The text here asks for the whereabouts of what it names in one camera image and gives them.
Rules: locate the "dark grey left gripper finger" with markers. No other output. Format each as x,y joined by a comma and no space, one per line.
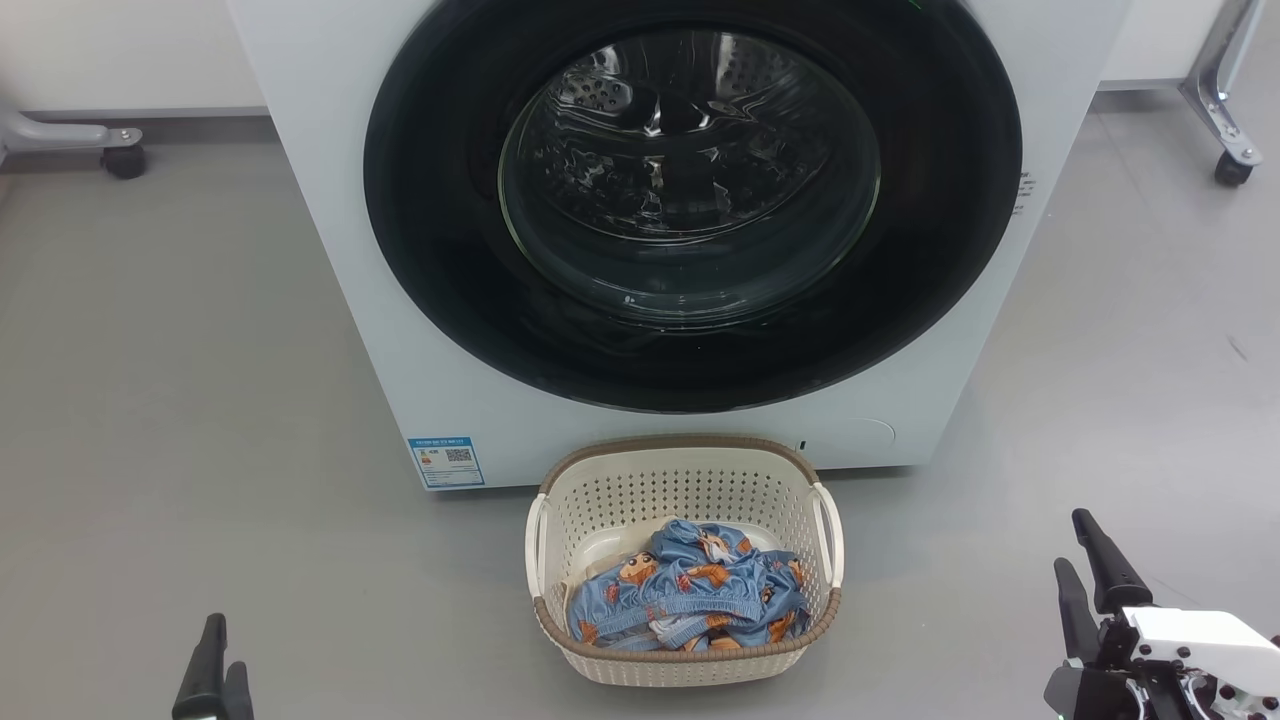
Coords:
240,695
205,680

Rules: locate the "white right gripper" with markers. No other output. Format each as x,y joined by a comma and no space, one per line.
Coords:
1200,640

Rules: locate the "blue cartoon print garment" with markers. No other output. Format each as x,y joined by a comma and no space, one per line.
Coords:
720,580

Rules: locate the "black round glass washer door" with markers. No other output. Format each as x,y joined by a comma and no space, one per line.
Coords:
440,200

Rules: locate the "white front-load washing machine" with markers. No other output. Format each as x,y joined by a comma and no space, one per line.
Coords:
330,300

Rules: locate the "steel perforated washer drum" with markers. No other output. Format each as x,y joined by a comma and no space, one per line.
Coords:
690,150

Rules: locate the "blue energy label sticker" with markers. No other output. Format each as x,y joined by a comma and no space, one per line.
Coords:
445,462

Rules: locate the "black instruction text label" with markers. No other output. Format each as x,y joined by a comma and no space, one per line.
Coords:
1021,195

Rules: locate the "cream perforated laundry basket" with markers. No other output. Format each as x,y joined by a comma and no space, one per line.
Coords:
600,500

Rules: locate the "metal partition leg with caster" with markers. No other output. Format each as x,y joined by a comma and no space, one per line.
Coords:
1215,90

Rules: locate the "white partition board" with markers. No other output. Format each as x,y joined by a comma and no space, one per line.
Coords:
1160,40

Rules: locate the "grey stand leg with caster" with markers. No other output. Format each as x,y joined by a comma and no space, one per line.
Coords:
60,135

